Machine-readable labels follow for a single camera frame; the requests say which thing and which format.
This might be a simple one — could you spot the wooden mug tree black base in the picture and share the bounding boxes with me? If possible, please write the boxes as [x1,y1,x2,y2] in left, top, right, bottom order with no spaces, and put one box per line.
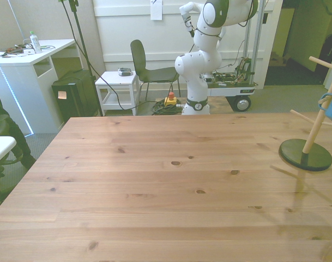
[279,56,332,172]

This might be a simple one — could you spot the yellow emergency stop button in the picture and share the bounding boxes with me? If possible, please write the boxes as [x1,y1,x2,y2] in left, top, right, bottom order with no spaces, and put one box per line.
[164,92,178,107]

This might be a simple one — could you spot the small white side table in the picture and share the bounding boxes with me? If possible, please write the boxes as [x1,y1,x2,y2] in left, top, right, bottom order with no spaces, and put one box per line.
[94,70,141,116]

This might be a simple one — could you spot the black shell chair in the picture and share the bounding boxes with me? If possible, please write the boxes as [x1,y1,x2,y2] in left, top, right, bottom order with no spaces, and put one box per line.
[130,39,182,102]

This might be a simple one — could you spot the wheeled equipment cart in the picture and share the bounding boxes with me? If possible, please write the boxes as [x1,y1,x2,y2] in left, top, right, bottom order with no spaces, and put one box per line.
[203,56,258,113]

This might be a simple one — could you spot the black computer cabinet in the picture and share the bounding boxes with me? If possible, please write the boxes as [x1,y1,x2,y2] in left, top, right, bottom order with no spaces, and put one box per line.
[51,69,100,123]

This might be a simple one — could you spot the black tripod stand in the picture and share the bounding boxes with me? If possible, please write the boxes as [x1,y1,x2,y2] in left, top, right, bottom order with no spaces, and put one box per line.
[58,0,104,117]

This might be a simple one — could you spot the white paper sheet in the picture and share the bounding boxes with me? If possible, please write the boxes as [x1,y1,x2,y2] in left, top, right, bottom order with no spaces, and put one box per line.
[150,0,164,21]

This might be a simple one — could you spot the brown cardboard box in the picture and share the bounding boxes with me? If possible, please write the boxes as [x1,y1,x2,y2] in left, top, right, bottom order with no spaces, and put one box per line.
[269,51,289,67]

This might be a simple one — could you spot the white desk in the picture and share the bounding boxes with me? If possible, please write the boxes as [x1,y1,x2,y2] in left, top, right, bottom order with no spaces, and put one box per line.
[0,39,82,134]

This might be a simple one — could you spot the clear plastic bottle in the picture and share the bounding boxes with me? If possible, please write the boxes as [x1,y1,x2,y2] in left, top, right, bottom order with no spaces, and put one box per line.
[29,30,43,54]

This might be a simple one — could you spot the hand tools pile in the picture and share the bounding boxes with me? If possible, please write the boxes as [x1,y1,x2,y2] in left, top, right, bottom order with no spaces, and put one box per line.
[0,45,25,58]

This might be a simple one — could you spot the coiled black cable bundle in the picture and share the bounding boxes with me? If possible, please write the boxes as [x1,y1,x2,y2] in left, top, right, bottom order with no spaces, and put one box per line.
[150,98,187,116]

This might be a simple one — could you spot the black hanging cable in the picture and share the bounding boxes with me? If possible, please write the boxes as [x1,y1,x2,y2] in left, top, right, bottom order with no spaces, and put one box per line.
[61,0,166,111]

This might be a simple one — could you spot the aluminium frame posts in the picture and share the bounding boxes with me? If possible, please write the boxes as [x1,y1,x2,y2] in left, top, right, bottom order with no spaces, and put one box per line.
[243,0,266,88]

